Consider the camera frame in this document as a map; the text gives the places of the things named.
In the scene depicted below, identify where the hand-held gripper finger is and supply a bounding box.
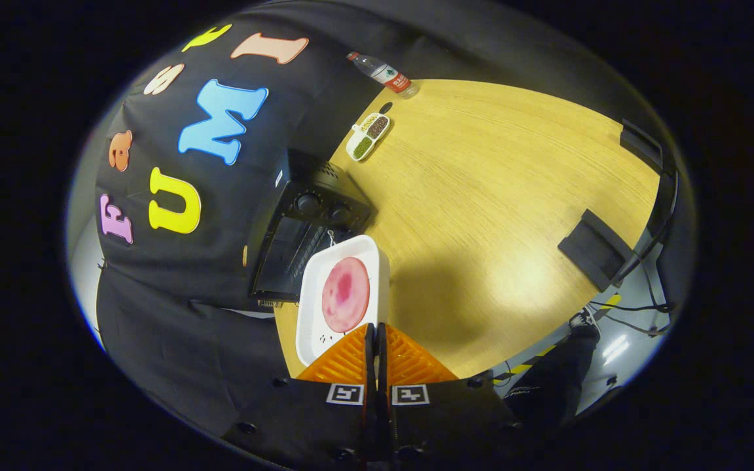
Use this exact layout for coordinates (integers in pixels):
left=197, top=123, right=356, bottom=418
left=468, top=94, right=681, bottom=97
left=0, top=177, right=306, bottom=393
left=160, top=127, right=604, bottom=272
left=377, top=323, right=528, bottom=465
left=220, top=323, right=378, bottom=465

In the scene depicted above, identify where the pink round meat slice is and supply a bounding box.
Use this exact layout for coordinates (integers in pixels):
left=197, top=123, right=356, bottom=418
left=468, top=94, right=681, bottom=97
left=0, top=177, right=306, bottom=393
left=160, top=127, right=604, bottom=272
left=321, top=256, right=371, bottom=333

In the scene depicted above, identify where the white square plate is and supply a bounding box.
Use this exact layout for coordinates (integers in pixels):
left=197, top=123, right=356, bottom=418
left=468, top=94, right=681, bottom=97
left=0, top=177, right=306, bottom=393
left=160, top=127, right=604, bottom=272
left=295, top=235, right=391, bottom=367

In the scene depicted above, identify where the black toaster oven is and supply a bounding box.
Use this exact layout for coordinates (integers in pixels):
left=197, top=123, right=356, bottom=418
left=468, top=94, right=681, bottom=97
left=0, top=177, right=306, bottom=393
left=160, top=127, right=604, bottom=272
left=246, top=149, right=372, bottom=308

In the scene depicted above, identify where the person's leg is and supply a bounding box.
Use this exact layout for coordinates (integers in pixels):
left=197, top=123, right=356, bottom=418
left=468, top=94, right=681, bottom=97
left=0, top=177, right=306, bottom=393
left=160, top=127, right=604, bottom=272
left=505, top=324, right=600, bottom=426

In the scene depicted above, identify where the person's black shoe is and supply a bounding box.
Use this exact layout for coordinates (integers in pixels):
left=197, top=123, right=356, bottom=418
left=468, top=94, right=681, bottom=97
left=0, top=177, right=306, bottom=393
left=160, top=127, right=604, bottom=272
left=569, top=307, right=601, bottom=341

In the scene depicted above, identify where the white divided bean dish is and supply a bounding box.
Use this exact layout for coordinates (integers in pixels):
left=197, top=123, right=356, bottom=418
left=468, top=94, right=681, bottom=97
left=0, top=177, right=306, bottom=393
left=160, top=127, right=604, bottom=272
left=346, top=113, right=391, bottom=162

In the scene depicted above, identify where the black office chair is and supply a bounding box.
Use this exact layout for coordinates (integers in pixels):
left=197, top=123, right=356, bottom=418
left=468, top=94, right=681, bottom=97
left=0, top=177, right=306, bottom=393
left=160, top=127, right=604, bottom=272
left=558, top=118, right=680, bottom=293

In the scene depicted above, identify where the clear plastic water bottle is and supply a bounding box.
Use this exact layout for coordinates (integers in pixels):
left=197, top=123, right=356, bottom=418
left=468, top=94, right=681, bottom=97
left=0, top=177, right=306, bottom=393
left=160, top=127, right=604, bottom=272
left=347, top=52, right=418, bottom=99

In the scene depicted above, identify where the black floor cable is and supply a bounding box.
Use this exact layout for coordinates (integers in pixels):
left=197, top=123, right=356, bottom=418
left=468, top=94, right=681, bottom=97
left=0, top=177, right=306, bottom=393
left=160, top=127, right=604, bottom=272
left=583, top=262, right=672, bottom=338

